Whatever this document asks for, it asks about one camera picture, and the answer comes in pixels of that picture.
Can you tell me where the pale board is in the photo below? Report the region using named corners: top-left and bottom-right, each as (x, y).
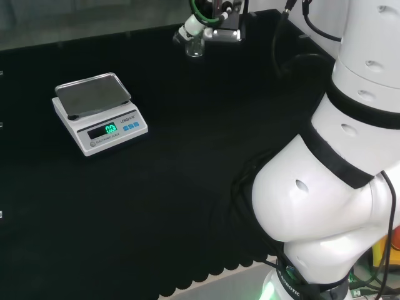
top-left (168, 259), bottom-right (282, 300)

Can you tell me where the black bench cloth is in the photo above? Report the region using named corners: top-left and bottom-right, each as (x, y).
top-left (0, 8), bottom-right (337, 300)

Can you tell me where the small clear glass beaker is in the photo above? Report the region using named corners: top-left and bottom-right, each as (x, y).
top-left (185, 33), bottom-right (206, 59)

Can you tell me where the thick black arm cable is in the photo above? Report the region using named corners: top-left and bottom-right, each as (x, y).
top-left (271, 0), bottom-right (343, 79)

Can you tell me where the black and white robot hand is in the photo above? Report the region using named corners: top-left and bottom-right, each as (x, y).
top-left (172, 14), bottom-right (207, 44)

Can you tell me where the green cable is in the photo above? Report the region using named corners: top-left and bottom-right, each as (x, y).
top-left (190, 0), bottom-right (226, 26)

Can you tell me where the yellow stop button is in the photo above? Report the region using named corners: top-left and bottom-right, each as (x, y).
top-left (371, 225), bottom-right (400, 266)

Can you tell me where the thin black cable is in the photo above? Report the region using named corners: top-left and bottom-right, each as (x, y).
top-left (379, 170), bottom-right (398, 300)

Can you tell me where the white electronic balance steel pan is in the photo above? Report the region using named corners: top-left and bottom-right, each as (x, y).
top-left (51, 72), bottom-right (149, 158)

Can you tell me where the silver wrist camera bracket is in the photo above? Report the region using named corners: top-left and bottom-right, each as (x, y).
top-left (202, 12), bottom-right (251, 43)

